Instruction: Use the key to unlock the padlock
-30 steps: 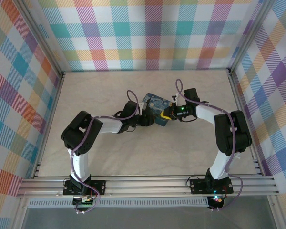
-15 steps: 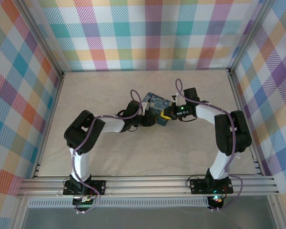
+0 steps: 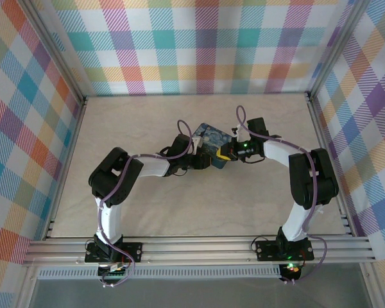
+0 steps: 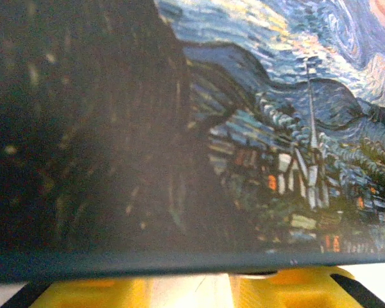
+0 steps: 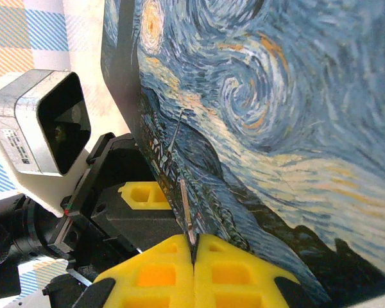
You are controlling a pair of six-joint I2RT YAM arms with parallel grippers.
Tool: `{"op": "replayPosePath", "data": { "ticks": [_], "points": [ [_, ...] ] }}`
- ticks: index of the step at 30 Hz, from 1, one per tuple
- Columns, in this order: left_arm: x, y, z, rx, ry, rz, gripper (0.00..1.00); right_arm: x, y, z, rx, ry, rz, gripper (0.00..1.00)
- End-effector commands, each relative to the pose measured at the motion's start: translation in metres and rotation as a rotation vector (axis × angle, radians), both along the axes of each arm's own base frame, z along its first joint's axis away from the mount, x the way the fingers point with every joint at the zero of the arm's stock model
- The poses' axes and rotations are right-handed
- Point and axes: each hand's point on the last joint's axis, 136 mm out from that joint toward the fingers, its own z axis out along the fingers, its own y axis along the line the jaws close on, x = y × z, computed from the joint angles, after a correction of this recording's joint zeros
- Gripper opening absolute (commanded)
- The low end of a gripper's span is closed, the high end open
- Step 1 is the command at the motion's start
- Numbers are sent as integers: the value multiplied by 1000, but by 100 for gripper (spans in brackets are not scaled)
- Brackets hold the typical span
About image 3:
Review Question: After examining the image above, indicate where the aluminium frame leg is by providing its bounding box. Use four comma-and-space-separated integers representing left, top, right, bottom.
16, 266, 39, 308
361, 262, 382, 308

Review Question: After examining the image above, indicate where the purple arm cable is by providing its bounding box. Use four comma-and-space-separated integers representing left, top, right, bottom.
98, 119, 200, 288
235, 105, 328, 285

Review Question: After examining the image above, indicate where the aluminium frame post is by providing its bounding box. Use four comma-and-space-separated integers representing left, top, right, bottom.
307, 0, 375, 97
21, 0, 88, 107

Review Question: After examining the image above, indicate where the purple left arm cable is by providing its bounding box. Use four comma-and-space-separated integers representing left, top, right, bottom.
98, 119, 200, 288

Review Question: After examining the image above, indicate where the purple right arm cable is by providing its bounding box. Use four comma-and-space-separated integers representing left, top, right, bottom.
235, 105, 328, 285

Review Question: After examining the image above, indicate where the blue starry night tin box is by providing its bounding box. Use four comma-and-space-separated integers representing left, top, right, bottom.
192, 123, 237, 170

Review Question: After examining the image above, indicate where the aluminium mounting rail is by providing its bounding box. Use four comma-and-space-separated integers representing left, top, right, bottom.
22, 236, 378, 267

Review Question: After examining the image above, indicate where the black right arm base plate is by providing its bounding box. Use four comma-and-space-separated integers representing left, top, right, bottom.
255, 239, 315, 261

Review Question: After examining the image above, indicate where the grey slotted cable duct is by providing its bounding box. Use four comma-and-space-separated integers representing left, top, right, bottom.
37, 264, 283, 280

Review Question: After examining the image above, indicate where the aluminium table side rail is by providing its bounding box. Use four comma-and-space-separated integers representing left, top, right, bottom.
306, 94, 355, 237
43, 96, 88, 240

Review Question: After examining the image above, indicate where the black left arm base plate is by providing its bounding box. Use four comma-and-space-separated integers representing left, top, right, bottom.
84, 242, 144, 264

